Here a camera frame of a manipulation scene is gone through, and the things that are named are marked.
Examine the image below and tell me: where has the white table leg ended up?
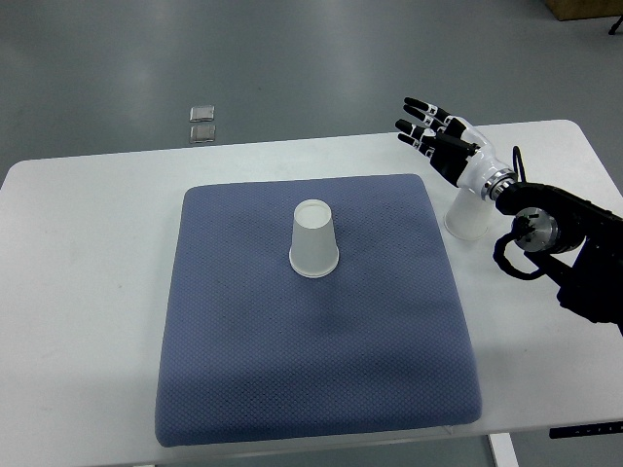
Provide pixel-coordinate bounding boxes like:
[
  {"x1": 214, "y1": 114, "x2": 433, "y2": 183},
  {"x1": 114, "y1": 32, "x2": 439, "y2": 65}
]
[{"x1": 488, "y1": 433, "x2": 519, "y2": 467}]

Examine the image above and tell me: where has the black tripod leg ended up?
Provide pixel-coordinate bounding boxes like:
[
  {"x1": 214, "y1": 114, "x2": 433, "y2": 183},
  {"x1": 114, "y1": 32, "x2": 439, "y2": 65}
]
[{"x1": 608, "y1": 16, "x2": 623, "y2": 35}]

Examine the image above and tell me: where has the lower metal floor plate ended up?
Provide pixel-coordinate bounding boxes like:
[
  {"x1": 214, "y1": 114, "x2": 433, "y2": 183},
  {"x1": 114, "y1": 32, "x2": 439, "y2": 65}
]
[{"x1": 189, "y1": 125, "x2": 216, "y2": 144}]

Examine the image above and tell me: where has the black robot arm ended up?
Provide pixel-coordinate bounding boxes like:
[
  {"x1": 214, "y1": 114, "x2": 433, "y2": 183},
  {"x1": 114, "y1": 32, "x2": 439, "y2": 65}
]
[{"x1": 491, "y1": 181, "x2": 622, "y2": 327}]

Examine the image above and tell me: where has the brown cardboard box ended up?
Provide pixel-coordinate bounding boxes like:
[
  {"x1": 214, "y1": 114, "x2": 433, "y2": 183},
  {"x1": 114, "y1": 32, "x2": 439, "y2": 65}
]
[{"x1": 545, "y1": 0, "x2": 622, "y2": 21}]

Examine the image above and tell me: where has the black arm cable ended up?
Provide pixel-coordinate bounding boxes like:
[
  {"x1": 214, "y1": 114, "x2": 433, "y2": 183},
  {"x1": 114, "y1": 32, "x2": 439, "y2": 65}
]
[{"x1": 509, "y1": 145, "x2": 530, "y2": 182}]

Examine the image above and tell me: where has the black table control panel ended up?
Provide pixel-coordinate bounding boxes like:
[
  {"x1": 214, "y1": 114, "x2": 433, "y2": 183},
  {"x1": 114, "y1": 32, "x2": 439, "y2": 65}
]
[{"x1": 549, "y1": 420, "x2": 623, "y2": 440}]

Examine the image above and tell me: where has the white paper cup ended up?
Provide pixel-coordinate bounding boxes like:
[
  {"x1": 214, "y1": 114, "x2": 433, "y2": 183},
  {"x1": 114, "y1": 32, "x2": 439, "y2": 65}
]
[
  {"x1": 444, "y1": 189, "x2": 494, "y2": 241},
  {"x1": 289, "y1": 199, "x2": 340, "y2": 279}
]

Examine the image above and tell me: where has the blue textured cushion mat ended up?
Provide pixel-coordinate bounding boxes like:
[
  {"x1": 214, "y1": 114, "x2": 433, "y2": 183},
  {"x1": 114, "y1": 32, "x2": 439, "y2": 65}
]
[{"x1": 155, "y1": 174, "x2": 482, "y2": 447}]

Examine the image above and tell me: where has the metal floor plate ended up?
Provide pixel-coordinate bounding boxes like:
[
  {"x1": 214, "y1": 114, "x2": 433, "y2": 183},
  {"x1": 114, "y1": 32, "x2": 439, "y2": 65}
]
[
  {"x1": 189, "y1": 104, "x2": 215, "y2": 123},
  {"x1": 189, "y1": 125, "x2": 216, "y2": 144}
]

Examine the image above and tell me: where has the upper metal floor plate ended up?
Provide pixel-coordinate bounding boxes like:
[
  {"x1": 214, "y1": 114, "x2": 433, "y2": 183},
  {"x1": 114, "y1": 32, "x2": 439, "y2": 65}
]
[{"x1": 189, "y1": 104, "x2": 215, "y2": 123}]

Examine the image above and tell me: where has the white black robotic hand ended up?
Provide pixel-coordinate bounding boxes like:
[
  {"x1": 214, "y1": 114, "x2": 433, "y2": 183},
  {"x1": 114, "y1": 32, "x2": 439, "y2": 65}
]
[{"x1": 395, "y1": 97, "x2": 518, "y2": 200}]

